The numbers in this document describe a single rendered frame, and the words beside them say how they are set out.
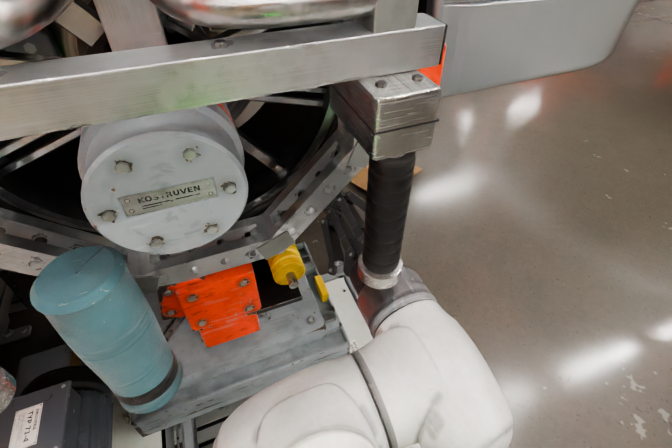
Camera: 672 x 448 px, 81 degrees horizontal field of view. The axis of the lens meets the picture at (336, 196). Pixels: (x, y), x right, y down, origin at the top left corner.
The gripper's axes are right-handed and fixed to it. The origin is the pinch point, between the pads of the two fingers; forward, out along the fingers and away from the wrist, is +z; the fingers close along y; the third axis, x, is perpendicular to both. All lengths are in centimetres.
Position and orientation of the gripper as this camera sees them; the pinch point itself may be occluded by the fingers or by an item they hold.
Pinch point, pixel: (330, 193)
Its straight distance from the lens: 65.8
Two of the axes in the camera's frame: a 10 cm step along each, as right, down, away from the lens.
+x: -6.6, -3.7, -6.6
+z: -3.7, -6.1, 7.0
